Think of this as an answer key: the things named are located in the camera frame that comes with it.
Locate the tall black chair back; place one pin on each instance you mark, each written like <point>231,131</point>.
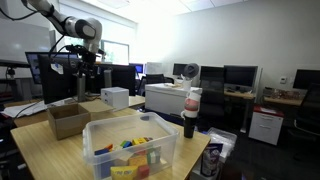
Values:
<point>212,90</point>

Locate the yellow printed block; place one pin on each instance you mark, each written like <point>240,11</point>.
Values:
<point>124,172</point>

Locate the small orange block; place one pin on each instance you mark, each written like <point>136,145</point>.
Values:
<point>109,146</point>

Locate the clutter on background desk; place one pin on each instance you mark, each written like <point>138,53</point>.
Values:
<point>283,94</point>

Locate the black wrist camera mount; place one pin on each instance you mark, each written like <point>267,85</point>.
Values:
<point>80,49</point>

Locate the black wide monitor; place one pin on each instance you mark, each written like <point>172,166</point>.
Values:
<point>121,78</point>

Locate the dark blue flat block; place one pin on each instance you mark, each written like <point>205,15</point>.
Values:
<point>101,151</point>

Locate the dark printed bag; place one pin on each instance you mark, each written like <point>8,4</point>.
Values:
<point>210,160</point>

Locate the black mesh office chair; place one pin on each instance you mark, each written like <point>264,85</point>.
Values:
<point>307,115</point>

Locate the green and white block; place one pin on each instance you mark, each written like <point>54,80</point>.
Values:
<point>153,156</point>

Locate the clear plastic floor bin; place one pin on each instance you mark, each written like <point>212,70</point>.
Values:
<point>222,138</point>

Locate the white low cabinet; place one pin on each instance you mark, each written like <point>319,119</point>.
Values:
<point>165,100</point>

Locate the small monitor with blue screen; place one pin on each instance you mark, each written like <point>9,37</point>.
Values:
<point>138,68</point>

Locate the grey desk fan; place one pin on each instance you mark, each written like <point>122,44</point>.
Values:
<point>191,70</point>

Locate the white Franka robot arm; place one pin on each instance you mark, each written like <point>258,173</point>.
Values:
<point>78,26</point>

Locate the black bottle with white sleeve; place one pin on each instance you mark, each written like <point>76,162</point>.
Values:
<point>191,115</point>

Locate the black background monitor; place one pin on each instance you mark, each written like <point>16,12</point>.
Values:
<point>306,79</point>
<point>179,69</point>
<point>240,76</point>

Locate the small green block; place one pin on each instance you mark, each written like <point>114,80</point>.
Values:
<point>123,143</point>

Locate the white papers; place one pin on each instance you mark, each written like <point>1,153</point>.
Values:
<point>25,109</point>

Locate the small blue block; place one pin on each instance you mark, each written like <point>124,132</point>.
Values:
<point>127,144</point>

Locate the white tag on monitor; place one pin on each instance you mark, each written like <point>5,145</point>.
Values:
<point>57,68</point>

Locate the white cabinet with red top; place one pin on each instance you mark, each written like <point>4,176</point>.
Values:
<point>266,126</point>

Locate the brown cardboard box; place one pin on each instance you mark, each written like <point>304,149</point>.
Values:
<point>68,125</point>

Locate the white cup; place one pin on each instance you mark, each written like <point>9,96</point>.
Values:
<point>187,85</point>

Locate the black Dell monitor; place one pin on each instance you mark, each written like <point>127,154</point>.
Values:
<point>56,86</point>

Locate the clear plastic storage bin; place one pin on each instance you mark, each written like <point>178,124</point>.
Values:
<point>133,128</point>

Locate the white small drawer box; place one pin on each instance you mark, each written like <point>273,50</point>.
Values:
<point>115,99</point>

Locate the large blue block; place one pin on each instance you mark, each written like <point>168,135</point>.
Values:
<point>106,168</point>

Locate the red block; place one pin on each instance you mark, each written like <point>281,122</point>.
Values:
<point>143,171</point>

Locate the white wall thermostat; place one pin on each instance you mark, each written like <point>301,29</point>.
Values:
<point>283,80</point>

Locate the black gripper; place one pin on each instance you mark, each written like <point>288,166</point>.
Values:
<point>87,57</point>

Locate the wooden background desk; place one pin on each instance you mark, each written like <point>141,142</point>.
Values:
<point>240,95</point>
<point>283,101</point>

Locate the window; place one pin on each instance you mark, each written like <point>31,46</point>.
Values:
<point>115,52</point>

